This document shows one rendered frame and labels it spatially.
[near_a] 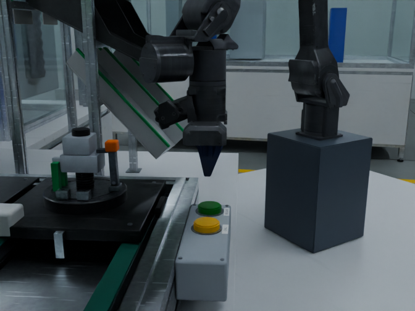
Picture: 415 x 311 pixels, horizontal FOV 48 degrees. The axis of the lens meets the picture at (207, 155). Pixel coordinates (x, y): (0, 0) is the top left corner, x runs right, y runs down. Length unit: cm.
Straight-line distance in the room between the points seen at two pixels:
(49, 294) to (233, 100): 423
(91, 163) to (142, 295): 29
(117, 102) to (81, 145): 24
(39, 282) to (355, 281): 49
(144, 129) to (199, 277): 44
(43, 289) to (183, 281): 19
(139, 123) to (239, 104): 383
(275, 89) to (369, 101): 91
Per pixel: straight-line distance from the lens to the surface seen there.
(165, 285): 58
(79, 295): 66
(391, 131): 485
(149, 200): 81
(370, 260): 89
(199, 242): 68
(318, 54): 85
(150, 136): 99
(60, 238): 73
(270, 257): 86
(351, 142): 88
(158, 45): 67
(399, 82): 479
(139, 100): 112
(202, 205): 78
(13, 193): 91
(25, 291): 69
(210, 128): 65
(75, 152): 79
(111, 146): 79
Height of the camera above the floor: 126
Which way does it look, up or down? 15 degrees down
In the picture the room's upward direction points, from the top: straight up
